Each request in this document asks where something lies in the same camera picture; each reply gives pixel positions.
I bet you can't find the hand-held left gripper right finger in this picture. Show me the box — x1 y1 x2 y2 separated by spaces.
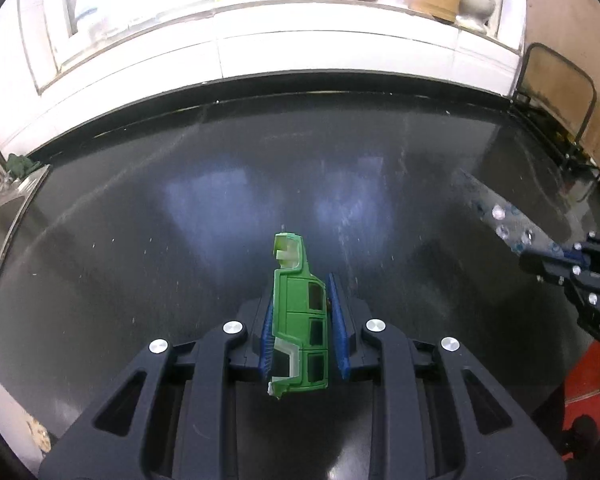
326 272 566 480

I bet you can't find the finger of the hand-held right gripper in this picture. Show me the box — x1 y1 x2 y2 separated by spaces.
547 232 600 266
519 249 580 288

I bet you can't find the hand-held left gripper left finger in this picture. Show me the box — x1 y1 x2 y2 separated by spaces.
39 290 277 480

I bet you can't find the green plastic toy car shell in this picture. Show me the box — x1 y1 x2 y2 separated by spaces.
267 232 329 401

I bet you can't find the steel sink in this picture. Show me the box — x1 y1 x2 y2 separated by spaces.
0 165 51 333

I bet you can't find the green scrubbing cloth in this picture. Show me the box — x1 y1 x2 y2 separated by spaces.
6 154 39 177

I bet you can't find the black wire rack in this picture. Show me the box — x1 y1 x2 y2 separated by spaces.
510 42 600 171

